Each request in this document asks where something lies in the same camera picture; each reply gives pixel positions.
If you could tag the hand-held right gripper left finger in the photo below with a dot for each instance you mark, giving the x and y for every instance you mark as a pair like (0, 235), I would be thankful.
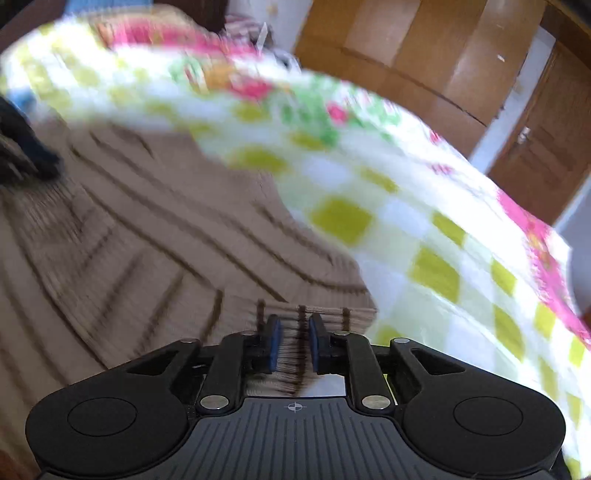
(275, 345)

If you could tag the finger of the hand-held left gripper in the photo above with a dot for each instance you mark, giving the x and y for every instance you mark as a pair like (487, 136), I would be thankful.
(39, 152)

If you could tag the wooden door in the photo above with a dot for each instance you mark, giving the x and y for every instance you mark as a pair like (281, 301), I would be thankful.
(545, 138)

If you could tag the blue pillow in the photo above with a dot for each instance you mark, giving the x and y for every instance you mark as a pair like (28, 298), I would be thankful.
(85, 4)

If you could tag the wooden wardrobe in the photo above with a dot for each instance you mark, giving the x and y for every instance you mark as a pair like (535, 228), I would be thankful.
(415, 50)

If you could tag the tan brown-striped knit sweater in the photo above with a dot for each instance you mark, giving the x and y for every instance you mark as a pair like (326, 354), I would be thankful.
(115, 240)

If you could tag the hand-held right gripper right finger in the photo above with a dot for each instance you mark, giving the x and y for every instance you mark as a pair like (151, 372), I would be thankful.
(316, 345)

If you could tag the green checked floral quilt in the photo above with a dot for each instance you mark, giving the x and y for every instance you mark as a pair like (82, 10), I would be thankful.
(392, 207)

